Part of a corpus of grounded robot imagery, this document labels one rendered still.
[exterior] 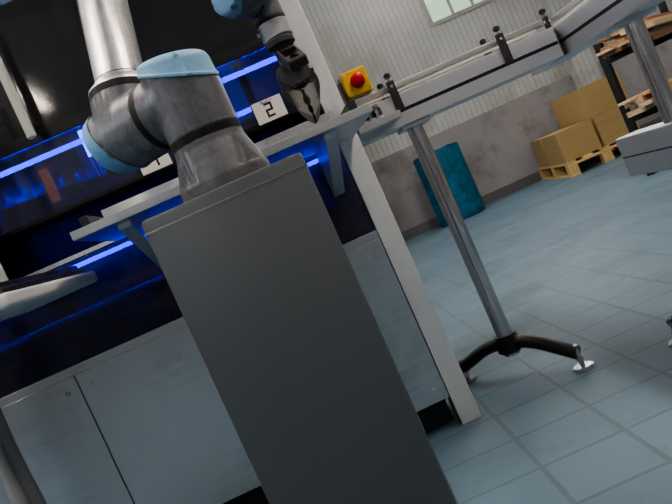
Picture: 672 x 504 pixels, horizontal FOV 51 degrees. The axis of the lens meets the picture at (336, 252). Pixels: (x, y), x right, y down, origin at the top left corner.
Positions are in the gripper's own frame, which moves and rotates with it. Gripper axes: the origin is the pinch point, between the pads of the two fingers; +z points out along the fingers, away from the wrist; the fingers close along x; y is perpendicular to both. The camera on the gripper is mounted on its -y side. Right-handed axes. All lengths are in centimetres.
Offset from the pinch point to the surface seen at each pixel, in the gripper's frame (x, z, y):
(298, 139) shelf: 6.6, 4.9, -12.4
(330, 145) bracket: -0.4, 7.9, -3.2
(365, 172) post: -10.1, 15.5, 27.7
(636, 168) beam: -84, 46, 33
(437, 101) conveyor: -40, 5, 38
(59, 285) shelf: 67, 13, -9
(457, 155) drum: -217, 14, 657
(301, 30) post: -9.7, -26.9, 27.4
